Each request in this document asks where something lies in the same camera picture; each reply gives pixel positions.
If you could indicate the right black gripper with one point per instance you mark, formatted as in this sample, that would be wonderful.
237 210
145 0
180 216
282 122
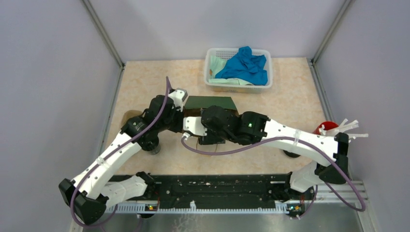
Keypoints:
209 138

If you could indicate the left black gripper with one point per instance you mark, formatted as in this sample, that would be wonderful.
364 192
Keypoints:
179 127

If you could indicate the green brown paper bag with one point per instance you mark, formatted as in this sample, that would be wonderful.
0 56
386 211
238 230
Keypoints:
192 115

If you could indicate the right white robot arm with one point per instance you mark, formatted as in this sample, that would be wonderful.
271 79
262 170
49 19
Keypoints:
328 153

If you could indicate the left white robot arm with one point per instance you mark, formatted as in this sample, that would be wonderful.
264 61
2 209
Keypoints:
89 194

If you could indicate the cardboard cup carrier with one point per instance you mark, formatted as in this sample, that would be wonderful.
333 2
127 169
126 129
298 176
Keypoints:
127 119

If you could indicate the light green cloth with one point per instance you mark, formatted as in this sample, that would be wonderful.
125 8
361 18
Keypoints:
215 66

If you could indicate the blue cloth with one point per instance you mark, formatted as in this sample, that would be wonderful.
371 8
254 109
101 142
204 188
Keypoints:
245 66

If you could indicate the white plastic basket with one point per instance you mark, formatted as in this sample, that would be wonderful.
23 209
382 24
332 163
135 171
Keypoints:
227 53

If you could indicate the white cable duct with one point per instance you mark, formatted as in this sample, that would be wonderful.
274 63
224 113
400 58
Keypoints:
146 208

